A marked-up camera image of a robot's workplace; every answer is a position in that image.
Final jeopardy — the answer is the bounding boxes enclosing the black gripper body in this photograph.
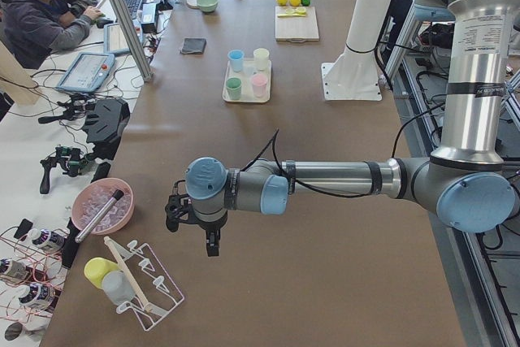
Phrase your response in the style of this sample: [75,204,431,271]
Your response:
[198,210,228,240]

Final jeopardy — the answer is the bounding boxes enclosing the green cup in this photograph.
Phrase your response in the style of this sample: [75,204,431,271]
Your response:
[225,77,242,101]

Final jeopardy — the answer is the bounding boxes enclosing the pink cup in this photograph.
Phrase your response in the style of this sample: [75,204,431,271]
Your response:
[250,73,268,98]

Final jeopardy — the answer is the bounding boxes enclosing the blue cup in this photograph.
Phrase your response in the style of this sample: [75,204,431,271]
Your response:
[227,50,245,72]

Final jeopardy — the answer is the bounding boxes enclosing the cream cup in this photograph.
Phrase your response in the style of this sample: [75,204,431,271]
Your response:
[253,47,270,71]

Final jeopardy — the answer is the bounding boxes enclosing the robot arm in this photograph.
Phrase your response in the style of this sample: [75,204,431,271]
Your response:
[183,0,519,256]

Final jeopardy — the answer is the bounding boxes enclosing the cream rabbit tray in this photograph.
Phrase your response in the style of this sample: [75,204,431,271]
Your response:
[222,59,272,104]

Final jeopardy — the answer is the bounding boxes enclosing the wooden stick on rack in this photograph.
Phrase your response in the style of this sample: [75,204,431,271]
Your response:
[103,236,152,312]

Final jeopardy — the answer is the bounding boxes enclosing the grey cup on rack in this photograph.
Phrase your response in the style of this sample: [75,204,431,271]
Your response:
[102,271,136,306]

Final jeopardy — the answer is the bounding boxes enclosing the yellow cup on rack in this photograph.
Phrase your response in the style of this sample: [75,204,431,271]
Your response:
[84,257,119,289]

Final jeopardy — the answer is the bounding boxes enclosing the pink bowl with ice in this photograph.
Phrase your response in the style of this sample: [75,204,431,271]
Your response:
[71,177,136,236]

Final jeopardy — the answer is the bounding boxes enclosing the grey folded cloth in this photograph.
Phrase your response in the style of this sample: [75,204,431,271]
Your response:
[180,37,206,54]

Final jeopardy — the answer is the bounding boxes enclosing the blue teach pendant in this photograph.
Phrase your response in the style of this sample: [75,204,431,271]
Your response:
[56,52,115,93]
[103,20,145,56]

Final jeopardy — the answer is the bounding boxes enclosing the wooden cutting board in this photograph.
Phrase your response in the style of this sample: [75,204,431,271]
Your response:
[275,6,319,42]

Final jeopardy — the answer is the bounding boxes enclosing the green bowl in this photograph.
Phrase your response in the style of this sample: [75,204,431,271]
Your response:
[197,0,219,13]

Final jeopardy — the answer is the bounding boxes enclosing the seated person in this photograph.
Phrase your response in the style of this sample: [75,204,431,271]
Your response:
[4,0,103,69]

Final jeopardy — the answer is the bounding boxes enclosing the white wire cup rack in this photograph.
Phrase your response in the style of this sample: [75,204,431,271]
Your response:
[112,239,184,332]

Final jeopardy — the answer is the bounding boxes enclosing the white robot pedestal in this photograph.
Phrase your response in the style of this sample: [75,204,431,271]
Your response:
[322,0,391,101]

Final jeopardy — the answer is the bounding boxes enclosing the aluminium frame post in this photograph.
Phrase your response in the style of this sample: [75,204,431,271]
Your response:
[110,0,153,82]

